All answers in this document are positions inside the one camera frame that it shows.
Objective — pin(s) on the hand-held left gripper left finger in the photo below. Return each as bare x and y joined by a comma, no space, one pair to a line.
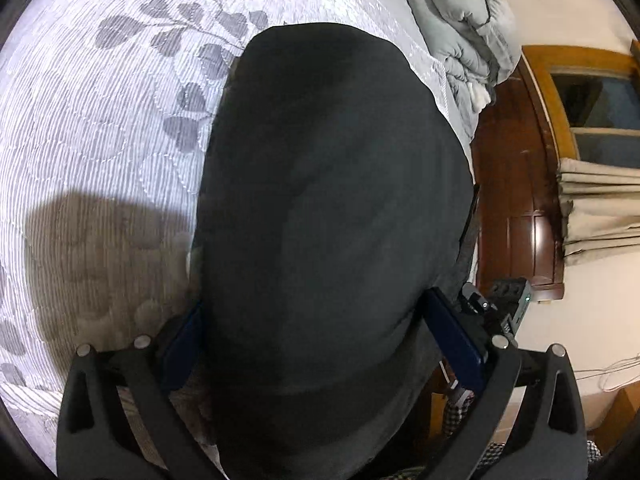
179,355

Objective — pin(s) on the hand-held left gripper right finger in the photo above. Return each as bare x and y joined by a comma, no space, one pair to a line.
457,340

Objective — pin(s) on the black pants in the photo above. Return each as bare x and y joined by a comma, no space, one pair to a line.
330,210

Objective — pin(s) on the checkered cloth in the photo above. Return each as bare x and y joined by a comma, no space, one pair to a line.
457,417

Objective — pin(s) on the dark wooden headboard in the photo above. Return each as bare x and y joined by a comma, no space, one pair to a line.
520,180

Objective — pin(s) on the beige curtain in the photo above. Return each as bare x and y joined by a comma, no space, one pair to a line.
600,210

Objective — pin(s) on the bed with lilac quilted cover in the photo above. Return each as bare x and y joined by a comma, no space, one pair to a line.
110,110

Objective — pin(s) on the grey folded duvet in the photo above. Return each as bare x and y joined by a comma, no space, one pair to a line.
460,15

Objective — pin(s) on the wooden window frame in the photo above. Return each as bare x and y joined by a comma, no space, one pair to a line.
555,90

